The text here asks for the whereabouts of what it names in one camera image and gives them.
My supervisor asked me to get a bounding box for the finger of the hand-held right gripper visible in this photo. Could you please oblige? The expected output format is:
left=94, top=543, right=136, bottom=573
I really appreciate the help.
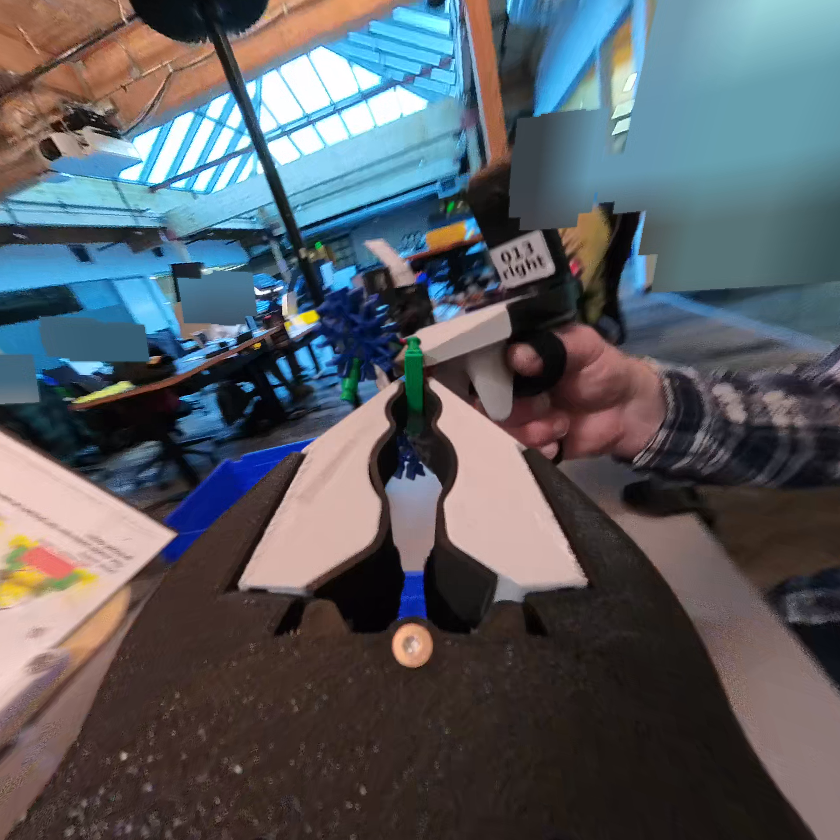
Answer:
left=407, top=300, right=527, bottom=371

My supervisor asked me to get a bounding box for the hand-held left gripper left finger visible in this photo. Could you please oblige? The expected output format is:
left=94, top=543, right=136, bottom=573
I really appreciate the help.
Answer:
left=238, top=381, right=404, bottom=628

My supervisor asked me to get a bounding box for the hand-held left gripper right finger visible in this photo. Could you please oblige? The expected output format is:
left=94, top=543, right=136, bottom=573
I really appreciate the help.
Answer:
left=423, top=384, right=589, bottom=630

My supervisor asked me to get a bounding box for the blue snowflake toy assembly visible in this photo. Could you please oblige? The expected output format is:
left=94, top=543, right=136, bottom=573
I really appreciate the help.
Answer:
left=319, top=287, right=431, bottom=480

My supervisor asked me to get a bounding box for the blue plastic bin with label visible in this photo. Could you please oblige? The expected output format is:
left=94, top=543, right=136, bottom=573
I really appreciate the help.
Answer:
left=398, top=567, right=434, bottom=628

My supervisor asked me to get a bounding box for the person's right forearm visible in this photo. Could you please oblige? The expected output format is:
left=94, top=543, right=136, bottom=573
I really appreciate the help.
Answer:
left=630, top=348, right=840, bottom=493

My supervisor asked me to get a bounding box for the person's right hand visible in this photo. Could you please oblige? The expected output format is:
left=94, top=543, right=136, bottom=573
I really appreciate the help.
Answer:
left=504, top=322, right=670, bottom=463

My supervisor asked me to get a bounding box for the black cardboard box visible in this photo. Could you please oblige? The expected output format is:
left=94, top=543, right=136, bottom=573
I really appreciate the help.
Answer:
left=381, top=283, right=437, bottom=336

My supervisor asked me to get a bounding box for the empty blue plastic bin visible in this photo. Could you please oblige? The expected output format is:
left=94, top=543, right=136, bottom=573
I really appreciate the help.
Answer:
left=164, top=440, right=316, bottom=563

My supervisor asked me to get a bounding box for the white paper sign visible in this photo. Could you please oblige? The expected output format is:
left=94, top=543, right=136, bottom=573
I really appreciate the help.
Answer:
left=365, top=239, right=417, bottom=287

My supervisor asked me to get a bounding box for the office chair with black base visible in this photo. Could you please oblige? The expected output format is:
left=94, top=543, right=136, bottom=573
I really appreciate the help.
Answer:
left=621, top=476, right=719, bottom=529

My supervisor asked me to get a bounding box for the cluttered office desk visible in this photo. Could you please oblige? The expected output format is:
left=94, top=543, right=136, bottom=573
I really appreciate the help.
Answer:
left=73, top=322, right=326, bottom=441

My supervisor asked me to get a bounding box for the round wooden board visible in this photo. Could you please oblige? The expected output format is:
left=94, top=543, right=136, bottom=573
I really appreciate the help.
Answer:
left=53, top=584, right=135, bottom=686

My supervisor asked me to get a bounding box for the instruction booklet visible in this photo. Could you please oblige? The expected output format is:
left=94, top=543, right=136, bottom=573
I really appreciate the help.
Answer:
left=0, top=431, right=178, bottom=716

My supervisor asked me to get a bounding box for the black floor stand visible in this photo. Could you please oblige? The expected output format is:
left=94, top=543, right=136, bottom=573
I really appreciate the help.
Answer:
left=129, top=0, right=326, bottom=300

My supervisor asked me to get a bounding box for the person's leg in jeans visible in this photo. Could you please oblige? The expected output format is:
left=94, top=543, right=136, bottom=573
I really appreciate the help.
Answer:
left=768, top=567, right=840, bottom=690

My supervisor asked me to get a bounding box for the white ceiling projector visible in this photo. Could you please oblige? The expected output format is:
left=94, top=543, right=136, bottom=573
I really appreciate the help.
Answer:
left=37, top=108, right=143, bottom=182

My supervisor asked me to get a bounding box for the wooden post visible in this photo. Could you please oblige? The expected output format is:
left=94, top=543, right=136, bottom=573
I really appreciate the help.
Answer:
left=462, top=0, right=513, bottom=178

